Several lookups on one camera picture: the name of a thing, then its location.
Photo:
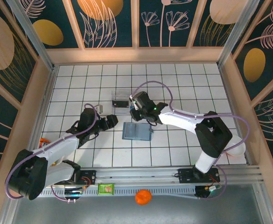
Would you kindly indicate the orange ball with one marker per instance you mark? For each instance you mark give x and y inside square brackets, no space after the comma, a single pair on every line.
[143,197]

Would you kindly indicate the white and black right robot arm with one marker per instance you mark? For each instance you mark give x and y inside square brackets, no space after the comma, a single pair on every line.
[180,121]

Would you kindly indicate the green snack packet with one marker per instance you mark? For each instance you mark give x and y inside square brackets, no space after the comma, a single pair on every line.
[106,189]

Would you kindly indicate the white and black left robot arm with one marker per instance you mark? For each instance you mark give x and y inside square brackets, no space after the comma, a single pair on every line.
[57,147]

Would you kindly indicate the black electronics box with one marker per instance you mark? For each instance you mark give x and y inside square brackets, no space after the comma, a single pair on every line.
[74,192]
[204,192]

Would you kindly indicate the orange plastic object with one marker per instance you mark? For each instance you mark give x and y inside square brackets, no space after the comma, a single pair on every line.
[43,141]

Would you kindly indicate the teal card holder wallet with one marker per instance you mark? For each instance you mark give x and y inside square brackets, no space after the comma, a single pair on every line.
[136,131]

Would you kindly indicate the clear acrylic card stand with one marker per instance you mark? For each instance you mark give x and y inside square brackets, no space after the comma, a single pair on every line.
[120,110]

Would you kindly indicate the aluminium frame post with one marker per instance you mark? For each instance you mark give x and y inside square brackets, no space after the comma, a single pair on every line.
[33,37]
[236,32]

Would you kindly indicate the white bowl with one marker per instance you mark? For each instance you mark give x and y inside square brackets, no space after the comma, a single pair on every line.
[237,149]

